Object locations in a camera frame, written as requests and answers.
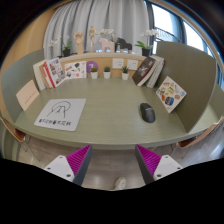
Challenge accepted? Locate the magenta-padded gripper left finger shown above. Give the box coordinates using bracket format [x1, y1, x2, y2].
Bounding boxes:
[43, 144, 94, 187]

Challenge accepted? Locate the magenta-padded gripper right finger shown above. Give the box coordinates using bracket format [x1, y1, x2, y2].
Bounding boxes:
[134, 144, 184, 185]

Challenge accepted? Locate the black computer mouse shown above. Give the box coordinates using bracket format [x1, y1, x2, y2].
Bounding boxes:
[139, 102, 157, 124]

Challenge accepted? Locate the white mouse pad with drawing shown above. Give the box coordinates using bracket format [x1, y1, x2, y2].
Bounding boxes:
[33, 97, 87, 132]

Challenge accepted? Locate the wooden chair with metal legs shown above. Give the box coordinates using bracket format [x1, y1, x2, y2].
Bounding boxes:
[176, 116, 224, 159]
[0, 114, 41, 163]

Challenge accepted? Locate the white sheet of colourful stickers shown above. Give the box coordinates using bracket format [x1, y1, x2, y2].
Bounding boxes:
[155, 75, 188, 114]

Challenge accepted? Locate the pale pink card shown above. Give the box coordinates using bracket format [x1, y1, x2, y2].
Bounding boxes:
[15, 79, 41, 112]

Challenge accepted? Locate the brown book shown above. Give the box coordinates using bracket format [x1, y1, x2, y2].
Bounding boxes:
[39, 61, 54, 90]

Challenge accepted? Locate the white book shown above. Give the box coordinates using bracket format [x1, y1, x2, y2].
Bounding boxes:
[32, 59, 48, 92]

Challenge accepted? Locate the magazine with red spine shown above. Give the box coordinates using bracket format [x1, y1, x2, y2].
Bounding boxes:
[44, 57, 67, 89]

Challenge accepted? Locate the stack of white books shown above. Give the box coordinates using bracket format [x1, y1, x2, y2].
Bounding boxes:
[145, 55, 166, 89]

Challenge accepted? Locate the white card with small illustrations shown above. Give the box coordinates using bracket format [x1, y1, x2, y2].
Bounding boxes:
[63, 60, 88, 80]

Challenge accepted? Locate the green desk divider panel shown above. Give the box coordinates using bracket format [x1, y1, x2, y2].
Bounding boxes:
[0, 48, 46, 123]
[155, 40, 218, 134]

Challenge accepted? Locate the dark cover book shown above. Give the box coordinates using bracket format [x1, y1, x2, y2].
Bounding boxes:
[131, 56, 157, 87]

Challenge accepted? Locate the round purple number sign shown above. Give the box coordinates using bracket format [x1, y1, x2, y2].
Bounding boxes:
[85, 60, 100, 74]

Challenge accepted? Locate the white orchid in black pot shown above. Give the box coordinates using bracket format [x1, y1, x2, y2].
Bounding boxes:
[99, 27, 120, 51]
[134, 28, 160, 57]
[49, 34, 73, 58]

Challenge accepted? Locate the wooden back shelf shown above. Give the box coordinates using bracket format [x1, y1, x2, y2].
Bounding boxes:
[58, 51, 148, 79]

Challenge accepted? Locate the wooden hand model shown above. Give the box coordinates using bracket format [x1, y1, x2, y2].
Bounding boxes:
[73, 31, 85, 55]

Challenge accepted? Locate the black wooden horse figure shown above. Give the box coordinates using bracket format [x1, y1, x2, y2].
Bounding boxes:
[115, 37, 133, 54]

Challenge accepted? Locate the pink wooden horse figure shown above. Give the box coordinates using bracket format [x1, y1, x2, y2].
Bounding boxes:
[98, 37, 116, 53]

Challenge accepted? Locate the wooden artist mannequin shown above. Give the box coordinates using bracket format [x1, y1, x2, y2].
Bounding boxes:
[87, 25, 99, 53]

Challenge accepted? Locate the window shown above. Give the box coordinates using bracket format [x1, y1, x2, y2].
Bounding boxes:
[146, 1, 224, 88]

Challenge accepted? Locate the grey pleated curtain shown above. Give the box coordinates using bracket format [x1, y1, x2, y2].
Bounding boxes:
[43, 0, 151, 59]

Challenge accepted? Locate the white wall socket plate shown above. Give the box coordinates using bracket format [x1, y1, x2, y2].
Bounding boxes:
[111, 58, 125, 70]
[126, 59, 139, 71]

